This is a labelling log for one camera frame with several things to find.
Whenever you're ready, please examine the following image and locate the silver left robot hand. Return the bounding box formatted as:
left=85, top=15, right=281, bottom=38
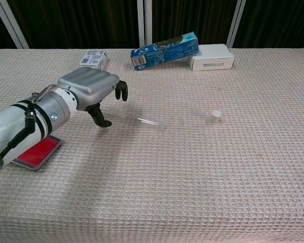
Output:
left=57, top=67, right=129, bottom=128

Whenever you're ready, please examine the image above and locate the transparent glass test tube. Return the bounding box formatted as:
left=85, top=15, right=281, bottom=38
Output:
left=101, top=108, right=166, bottom=128

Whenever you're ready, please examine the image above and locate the small white tube cap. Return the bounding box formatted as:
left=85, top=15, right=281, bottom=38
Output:
left=209, top=109, right=222, bottom=125

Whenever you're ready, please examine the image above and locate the small white blue-printed box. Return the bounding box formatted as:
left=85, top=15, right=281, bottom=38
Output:
left=79, top=49, right=109, bottom=71

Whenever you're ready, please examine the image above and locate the dark curtain backdrop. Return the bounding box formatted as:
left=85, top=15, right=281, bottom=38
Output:
left=0, top=0, right=304, bottom=51

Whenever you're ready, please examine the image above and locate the blue cookie box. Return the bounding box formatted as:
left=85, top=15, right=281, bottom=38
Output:
left=130, top=31, right=200, bottom=71

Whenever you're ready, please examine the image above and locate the white cardboard box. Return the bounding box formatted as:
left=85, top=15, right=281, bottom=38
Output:
left=187, top=44, right=236, bottom=71

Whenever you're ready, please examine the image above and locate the beige waffle tablecloth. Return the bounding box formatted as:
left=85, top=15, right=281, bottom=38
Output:
left=0, top=47, right=304, bottom=243

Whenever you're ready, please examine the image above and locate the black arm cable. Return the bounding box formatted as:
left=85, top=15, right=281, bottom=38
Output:
left=0, top=100, right=36, bottom=158

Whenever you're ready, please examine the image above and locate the white upright frame post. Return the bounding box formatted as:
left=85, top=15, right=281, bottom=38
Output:
left=144, top=0, right=153, bottom=46
left=137, top=0, right=145, bottom=48

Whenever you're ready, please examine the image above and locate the red pad with dark frame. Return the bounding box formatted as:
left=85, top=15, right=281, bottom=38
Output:
left=11, top=134, right=64, bottom=173

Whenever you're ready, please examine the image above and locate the white slanted frame post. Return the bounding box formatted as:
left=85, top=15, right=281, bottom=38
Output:
left=226, top=0, right=247, bottom=49
left=0, top=0, right=30, bottom=50

